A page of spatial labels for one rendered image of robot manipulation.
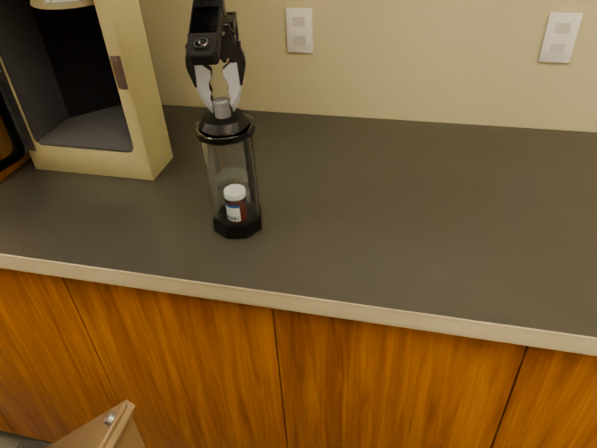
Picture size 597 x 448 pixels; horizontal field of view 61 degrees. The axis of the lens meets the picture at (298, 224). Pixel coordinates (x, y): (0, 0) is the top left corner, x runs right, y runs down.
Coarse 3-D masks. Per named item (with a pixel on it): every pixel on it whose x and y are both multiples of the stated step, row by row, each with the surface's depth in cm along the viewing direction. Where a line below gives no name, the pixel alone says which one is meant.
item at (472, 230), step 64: (192, 128) 140; (256, 128) 138; (320, 128) 136; (384, 128) 135; (448, 128) 133; (512, 128) 132; (0, 192) 118; (64, 192) 117; (128, 192) 116; (192, 192) 115; (320, 192) 112; (384, 192) 111; (448, 192) 110; (512, 192) 109; (576, 192) 108; (0, 256) 101; (64, 256) 99; (128, 256) 98; (192, 256) 97; (256, 256) 96; (320, 256) 96; (384, 256) 95; (448, 256) 94; (512, 256) 93; (576, 256) 92; (384, 320) 86; (448, 320) 83; (512, 320) 81; (576, 320) 81
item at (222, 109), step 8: (216, 104) 87; (224, 104) 87; (208, 112) 91; (216, 112) 88; (224, 112) 88; (232, 112) 90; (240, 112) 90; (200, 120) 90; (208, 120) 88; (216, 120) 88; (224, 120) 88; (232, 120) 88; (240, 120) 88; (248, 120) 90; (200, 128) 89; (208, 128) 87; (216, 128) 87; (224, 128) 87; (232, 128) 87; (240, 128) 88
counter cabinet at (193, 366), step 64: (0, 320) 121; (64, 320) 115; (128, 320) 109; (192, 320) 104; (256, 320) 99; (320, 320) 94; (0, 384) 142; (64, 384) 133; (128, 384) 125; (192, 384) 118; (256, 384) 112; (320, 384) 107; (384, 384) 102; (448, 384) 97; (512, 384) 93; (576, 384) 89
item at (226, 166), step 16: (208, 144) 89; (224, 144) 87; (240, 144) 89; (208, 160) 91; (224, 160) 90; (240, 160) 91; (208, 176) 95; (224, 176) 92; (240, 176) 93; (256, 176) 98; (224, 192) 94; (240, 192) 94; (256, 192) 98; (224, 208) 97; (240, 208) 97; (256, 208) 100; (224, 224) 99; (240, 224) 99
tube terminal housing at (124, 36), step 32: (96, 0) 95; (128, 0) 101; (128, 32) 103; (128, 64) 104; (128, 96) 107; (128, 128) 112; (160, 128) 120; (32, 160) 124; (64, 160) 122; (96, 160) 119; (128, 160) 117; (160, 160) 121
